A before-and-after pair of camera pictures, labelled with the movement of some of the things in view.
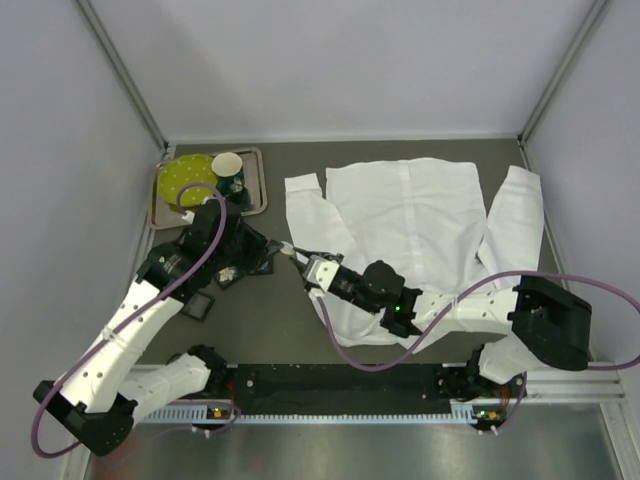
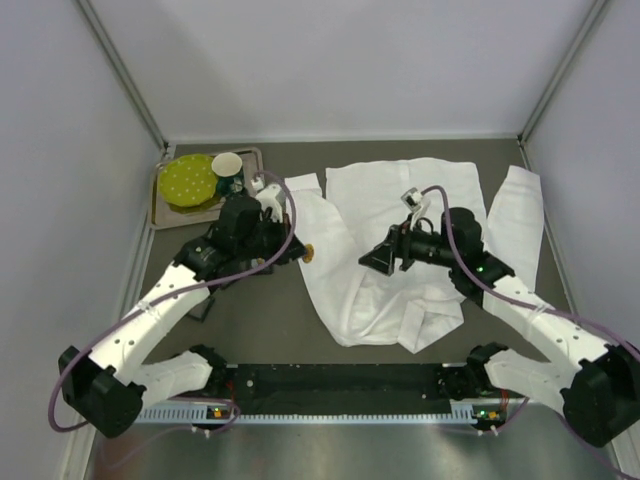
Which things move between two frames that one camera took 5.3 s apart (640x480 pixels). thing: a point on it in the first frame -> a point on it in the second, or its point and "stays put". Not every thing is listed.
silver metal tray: [166, 217] stays put
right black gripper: [308, 266] -> [400, 248]
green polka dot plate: [185, 170] stays put
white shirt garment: [427, 219] stays put
